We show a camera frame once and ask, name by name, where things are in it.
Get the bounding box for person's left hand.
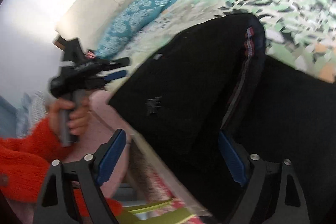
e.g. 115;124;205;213
49;96;90;136

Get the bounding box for orange sweater forearm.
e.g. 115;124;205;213
0;117;123;217

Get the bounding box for teal patterned pillow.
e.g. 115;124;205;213
94;0;177;59

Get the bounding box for pink dotted garment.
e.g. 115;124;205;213
3;90;129;223

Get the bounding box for floral leaf bedsheet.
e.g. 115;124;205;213
119;0;335;83

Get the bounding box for black pants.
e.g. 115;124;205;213
109;14;335;223

